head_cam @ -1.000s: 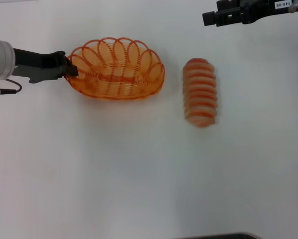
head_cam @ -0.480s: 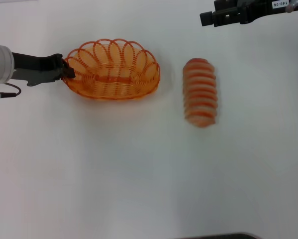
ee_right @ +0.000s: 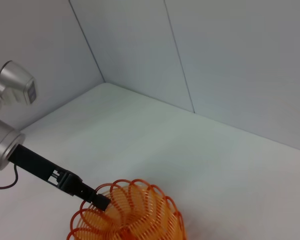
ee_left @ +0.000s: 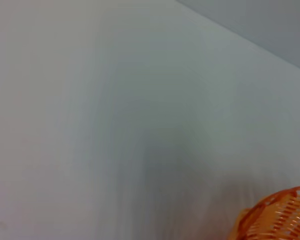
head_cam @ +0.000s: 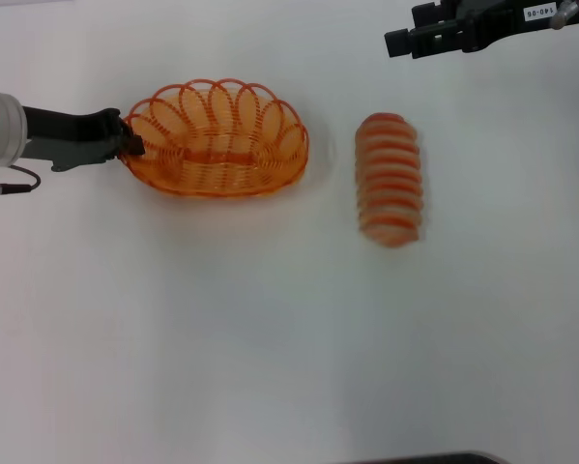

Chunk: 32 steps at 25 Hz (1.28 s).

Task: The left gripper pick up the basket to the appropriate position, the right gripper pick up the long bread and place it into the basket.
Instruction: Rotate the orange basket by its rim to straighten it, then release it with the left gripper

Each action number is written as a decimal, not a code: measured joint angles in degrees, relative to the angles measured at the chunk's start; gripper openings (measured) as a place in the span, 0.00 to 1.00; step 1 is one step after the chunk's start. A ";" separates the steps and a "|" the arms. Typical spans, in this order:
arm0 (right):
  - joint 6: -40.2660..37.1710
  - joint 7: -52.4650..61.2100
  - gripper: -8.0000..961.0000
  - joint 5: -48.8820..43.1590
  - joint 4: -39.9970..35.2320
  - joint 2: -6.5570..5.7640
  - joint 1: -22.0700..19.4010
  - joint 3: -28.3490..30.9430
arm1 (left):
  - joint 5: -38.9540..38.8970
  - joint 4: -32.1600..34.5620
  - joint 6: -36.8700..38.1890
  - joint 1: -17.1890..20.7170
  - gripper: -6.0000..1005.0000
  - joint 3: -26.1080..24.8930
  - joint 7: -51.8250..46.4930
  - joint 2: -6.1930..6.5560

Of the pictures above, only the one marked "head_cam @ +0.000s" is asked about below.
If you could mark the orange striped bread loaf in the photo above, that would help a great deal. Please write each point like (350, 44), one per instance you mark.
(389, 183)

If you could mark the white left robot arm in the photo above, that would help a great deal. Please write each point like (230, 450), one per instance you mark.
(1, 128)

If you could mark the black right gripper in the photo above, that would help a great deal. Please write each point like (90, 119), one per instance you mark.
(501, 21)

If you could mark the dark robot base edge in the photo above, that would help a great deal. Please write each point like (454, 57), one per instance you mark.
(429, 458)

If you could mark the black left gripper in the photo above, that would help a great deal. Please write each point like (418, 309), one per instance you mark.
(71, 140)

